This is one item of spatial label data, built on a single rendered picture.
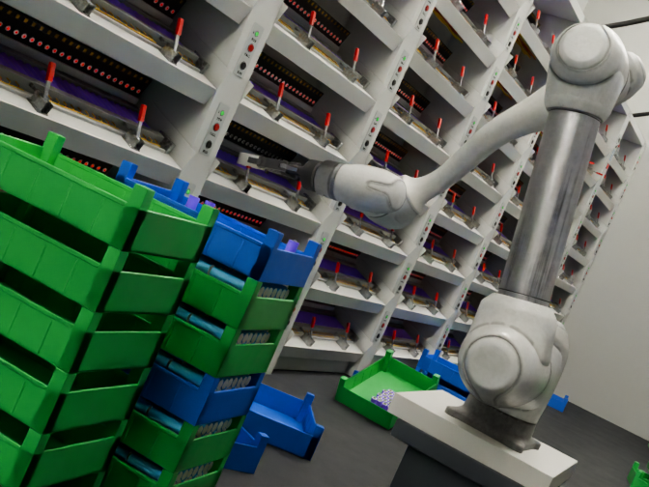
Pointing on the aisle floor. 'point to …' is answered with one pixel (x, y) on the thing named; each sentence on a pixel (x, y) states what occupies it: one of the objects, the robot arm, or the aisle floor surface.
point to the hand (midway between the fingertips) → (252, 160)
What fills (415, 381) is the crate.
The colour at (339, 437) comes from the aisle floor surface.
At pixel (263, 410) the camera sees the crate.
